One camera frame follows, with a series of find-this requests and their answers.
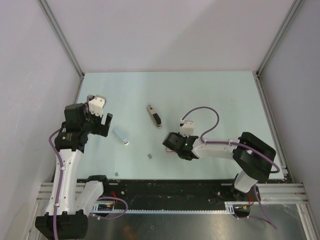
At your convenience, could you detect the beige black stapler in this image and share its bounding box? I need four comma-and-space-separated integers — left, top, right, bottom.
146, 104, 162, 129

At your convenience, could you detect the red white staple box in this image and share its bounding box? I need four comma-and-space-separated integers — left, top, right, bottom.
166, 147, 174, 153

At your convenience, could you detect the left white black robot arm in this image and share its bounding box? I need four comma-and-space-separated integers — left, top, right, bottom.
35, 96, 113, 240

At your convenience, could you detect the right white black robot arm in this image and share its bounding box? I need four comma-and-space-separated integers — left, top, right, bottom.
162, 132, 280, 201

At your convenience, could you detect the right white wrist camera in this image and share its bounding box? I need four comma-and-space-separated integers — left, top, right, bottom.
179, 119, 195, 137

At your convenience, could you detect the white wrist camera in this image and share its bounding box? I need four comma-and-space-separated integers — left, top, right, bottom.
87, 95, 106, 118
179, 119, 195, 137

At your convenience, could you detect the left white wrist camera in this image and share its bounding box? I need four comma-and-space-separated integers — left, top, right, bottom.
87, 95, 106, 118

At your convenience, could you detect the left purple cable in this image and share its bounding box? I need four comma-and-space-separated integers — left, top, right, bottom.
48, 94, 129, 240

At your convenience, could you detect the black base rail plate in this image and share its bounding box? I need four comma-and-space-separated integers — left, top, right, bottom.
99, 178, 261, 211

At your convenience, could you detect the grey slotted cable duct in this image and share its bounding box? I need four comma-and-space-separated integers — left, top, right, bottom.
91, 201, 251, 215

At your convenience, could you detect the left aluminium frame post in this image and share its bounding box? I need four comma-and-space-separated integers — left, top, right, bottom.
37, 0, 85, 77

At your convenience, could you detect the aluminium frame post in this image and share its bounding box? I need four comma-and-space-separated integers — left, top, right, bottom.
37, 0, 85, 77
256, 0, 304, 76

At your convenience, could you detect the right aluminium frame post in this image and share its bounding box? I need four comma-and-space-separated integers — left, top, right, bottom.
256, 0, 304, 76

